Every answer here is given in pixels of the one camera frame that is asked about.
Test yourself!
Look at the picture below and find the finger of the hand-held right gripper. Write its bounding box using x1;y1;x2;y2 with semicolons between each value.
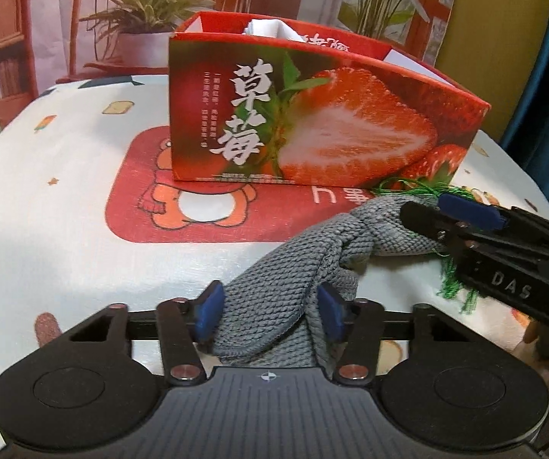
400;200;472;262
438;192;510;231

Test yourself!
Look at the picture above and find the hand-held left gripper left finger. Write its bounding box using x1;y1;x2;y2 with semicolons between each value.
67;280;226;384

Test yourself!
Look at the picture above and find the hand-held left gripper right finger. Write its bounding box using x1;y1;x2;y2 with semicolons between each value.
318;283;477;384

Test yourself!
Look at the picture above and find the grey knit cloth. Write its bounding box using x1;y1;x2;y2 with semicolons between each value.
211;196;448;374

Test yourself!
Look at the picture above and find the red strawberry print box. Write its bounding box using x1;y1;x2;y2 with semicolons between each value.
167;10;490;188

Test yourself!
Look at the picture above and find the white paper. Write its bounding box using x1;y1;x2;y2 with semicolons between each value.
243;18;307;42

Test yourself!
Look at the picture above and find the green tassel fringe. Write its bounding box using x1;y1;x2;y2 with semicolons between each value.
372;177;484;315

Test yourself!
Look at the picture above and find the blue curtain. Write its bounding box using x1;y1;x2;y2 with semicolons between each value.
498;0;549;230

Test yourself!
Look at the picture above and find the wall poster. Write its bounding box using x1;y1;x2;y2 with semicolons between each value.
0;0;465;130

